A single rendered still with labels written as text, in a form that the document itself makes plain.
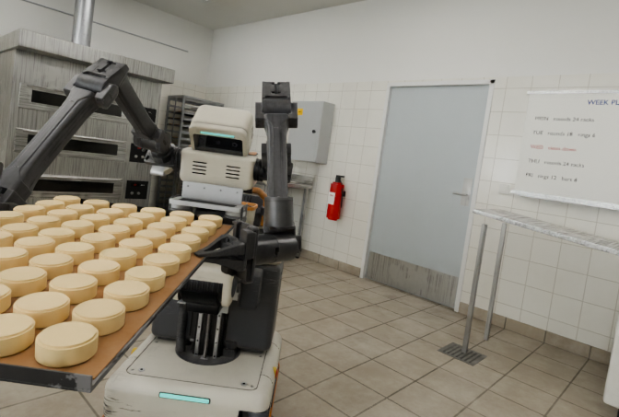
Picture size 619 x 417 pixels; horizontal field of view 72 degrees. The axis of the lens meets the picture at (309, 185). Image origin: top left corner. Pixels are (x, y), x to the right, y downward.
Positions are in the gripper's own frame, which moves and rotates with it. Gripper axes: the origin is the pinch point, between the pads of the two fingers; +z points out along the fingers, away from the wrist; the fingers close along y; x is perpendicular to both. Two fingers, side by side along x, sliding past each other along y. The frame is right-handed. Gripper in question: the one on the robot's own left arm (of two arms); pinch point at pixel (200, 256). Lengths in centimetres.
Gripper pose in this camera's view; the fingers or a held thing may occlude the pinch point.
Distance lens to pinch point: 73.6
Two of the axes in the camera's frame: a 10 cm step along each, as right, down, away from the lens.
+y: -1.3, 9.9, 1.1
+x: -6.9, -1.7, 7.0
